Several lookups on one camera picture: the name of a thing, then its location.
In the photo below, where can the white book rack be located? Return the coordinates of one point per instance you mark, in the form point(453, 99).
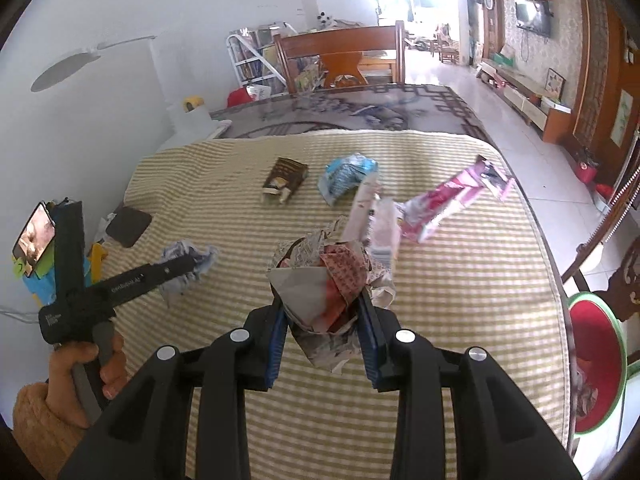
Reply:
point(245, 60)

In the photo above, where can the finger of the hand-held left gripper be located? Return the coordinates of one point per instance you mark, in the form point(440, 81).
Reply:
point(150, 275)

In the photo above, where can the white pink wrapper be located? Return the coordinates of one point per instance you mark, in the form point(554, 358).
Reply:
point(382, 230)

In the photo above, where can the smartphone with lit screen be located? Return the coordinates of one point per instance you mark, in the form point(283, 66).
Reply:
point(32, 237)

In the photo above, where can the wall television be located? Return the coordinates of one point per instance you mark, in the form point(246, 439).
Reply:
point(532, 17)

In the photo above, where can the white plastic container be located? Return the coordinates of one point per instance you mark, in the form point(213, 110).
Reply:
point(192, 122)

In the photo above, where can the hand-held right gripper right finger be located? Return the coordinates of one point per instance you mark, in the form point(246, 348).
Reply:
point(369, 345)

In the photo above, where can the red trash bin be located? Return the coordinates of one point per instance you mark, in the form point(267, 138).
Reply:
point(595, 330)

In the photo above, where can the dark carved wooden chair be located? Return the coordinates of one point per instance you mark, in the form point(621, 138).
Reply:
point(625, 280)

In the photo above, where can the yellow blue phone stand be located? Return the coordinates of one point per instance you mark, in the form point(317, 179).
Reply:
point(97, 260)

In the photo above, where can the pink snack wrapper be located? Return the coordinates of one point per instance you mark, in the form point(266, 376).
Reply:
point(450, 200)

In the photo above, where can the white desk lamp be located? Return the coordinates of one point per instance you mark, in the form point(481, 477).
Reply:
point(65, 70)

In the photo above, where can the brown snack packet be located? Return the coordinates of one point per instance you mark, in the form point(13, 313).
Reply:
point(287, 172)

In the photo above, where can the yellow striped table cloth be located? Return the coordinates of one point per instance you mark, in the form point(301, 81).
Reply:
point(225, 175)

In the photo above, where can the yellow tape roll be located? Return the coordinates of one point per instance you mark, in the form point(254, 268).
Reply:
point(191, 104)

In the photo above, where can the small framed picture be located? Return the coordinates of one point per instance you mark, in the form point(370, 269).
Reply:
point(555, 84)

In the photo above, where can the low wooden television cabinet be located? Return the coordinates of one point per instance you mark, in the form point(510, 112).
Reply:
point(525, 95)

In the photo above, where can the blue white snack wrapper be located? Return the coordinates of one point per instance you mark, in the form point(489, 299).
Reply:
point(342, 177)

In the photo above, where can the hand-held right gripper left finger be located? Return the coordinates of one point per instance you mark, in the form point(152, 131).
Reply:
point(276, 350)

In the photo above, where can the person's left hand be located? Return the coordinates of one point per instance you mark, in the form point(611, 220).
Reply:
point(112, 365)

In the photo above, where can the small red bucket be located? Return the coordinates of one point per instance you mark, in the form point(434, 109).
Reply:
point(586, 171)

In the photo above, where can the grey patterned table cover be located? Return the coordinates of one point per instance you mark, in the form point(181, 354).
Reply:
point(350, 110)

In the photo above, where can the grey paper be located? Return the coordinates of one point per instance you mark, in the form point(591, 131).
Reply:
point(200, 260)

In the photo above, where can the red bag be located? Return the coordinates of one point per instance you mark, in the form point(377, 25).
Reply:
point(240, 97)

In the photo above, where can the newspaper ball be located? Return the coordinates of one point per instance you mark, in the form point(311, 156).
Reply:
point(320, 290)

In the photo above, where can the wooden partition frame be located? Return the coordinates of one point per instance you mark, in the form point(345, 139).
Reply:
point(597, 60)

